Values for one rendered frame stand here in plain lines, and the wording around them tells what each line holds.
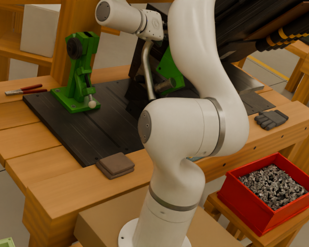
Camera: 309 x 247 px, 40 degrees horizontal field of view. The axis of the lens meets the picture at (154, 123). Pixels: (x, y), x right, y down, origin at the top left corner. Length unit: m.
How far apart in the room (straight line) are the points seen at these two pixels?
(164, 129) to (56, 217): 0.48
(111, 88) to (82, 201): 0.67
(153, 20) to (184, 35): 0.61
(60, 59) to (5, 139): 0.45
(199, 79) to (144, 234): 0.38
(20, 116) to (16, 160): 0.23
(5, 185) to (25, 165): 1.21
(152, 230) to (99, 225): 0.18
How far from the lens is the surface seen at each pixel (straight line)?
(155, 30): 1.46
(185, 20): 0.88
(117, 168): 1.29
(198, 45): 0.86
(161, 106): 0.79
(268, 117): 1.92
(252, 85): 1.62
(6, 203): 2.43
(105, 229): 1.10
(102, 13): 1.33
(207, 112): 0.82
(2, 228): 2.31
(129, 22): 1.36
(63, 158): 1.36
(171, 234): 0.98
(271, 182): 1.58
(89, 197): 1.22
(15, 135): 1.43
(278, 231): 1.54
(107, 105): 1.63
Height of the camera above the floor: 1.74
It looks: 32 degrees down
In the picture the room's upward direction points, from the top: 18 degrees clockwise
